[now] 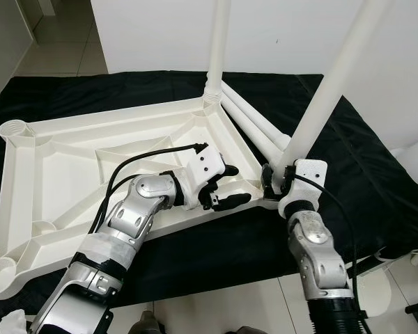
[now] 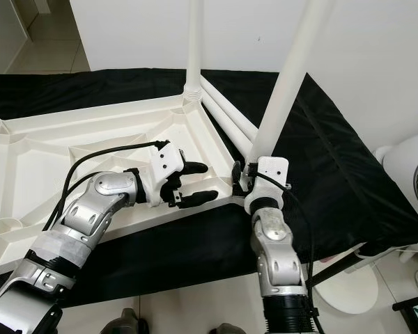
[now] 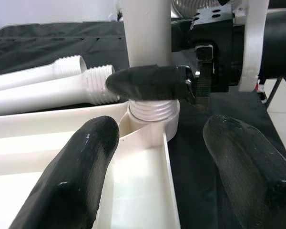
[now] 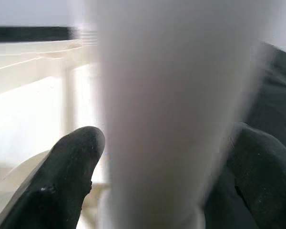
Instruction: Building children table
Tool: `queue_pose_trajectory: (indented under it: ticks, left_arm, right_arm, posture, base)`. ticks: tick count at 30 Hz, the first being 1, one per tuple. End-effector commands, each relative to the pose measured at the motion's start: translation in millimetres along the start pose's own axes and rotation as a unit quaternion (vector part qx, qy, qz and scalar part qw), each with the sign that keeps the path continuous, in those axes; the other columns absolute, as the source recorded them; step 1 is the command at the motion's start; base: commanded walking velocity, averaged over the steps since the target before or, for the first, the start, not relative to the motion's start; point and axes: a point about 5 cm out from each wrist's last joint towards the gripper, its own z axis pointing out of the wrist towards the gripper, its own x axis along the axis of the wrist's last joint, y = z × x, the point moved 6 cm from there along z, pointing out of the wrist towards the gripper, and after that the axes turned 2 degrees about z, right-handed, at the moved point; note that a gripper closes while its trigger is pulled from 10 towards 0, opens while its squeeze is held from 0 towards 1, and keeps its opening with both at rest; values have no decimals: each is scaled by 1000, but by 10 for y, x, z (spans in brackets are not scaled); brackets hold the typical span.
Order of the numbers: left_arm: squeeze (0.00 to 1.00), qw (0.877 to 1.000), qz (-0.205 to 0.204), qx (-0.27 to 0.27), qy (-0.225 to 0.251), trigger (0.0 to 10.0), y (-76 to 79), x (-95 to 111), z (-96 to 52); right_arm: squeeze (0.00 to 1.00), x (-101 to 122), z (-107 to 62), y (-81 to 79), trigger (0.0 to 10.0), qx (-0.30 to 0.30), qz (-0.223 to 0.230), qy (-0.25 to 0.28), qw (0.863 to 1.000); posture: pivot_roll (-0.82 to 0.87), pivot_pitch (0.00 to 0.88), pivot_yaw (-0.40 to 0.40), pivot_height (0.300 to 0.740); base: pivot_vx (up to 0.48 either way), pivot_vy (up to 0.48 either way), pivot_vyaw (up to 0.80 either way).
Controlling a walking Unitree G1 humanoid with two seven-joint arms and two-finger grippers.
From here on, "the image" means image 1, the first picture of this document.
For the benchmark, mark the white plastic table leg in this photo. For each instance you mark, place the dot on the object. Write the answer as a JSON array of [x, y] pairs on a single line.
[[251, 131], [263, 117], [218, 42], [334, 76]]

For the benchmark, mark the white plastic children table top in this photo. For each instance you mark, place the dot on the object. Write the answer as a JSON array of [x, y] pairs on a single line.
[[56, 167]]

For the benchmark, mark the white cloth shoulder wrap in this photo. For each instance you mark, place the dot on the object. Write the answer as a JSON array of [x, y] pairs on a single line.
[[14, 321]]

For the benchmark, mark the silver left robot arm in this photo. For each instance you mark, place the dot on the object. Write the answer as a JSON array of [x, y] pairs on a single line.
[[136, 209]]

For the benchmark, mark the black tablecloth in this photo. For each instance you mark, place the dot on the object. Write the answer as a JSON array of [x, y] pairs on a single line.
[[376, 188]]

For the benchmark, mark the black metal worktable leg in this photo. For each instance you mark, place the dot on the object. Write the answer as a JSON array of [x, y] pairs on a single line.
[[362, 268]]

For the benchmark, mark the grey right robot foot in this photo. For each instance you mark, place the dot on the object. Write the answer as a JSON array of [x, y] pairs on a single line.
[[247, 330]]

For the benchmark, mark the grey robot foot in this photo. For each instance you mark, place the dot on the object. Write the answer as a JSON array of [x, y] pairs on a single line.
[[146, 323], [247, 330]]

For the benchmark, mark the grey left robot foot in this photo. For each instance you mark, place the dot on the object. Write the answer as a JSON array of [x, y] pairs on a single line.
[[146, 323]]

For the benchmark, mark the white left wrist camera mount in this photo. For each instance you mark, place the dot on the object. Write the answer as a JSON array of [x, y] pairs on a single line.
[[205, 163]]

